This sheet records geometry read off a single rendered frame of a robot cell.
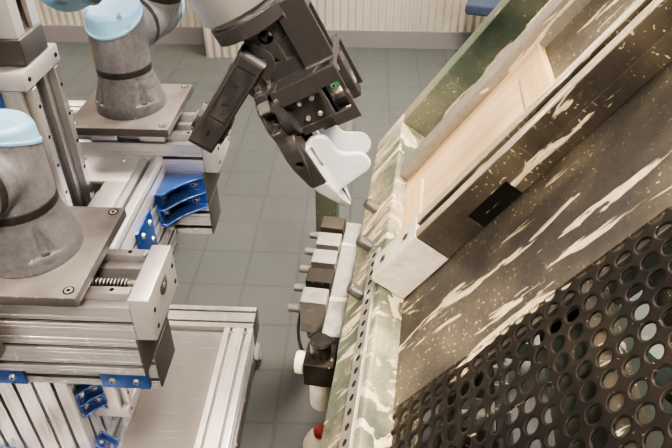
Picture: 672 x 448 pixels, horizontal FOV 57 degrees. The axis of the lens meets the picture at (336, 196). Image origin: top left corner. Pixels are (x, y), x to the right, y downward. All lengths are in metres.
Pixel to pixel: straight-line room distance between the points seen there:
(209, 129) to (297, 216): 2.21
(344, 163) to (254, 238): 2.10
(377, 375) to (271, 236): 1.73
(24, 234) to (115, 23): 0.51
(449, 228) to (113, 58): 0.77
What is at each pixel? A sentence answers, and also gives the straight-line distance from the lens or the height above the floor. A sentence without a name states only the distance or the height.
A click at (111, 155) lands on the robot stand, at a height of 0.95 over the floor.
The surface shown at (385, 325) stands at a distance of 1.06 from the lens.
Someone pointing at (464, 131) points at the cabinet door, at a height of 1.05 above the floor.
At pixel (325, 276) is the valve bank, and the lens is 1.34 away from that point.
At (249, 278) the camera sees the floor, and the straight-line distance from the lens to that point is 2.48.
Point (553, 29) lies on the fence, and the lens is 1.27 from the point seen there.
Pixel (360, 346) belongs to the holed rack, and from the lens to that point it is 1.04.
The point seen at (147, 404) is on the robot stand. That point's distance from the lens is 1.88.
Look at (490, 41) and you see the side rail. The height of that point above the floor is 1.14.
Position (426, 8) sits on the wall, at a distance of 4.44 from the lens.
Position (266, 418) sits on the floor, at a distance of 2.05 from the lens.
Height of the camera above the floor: 1.67
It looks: 35 degrees down
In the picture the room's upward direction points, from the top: straight up
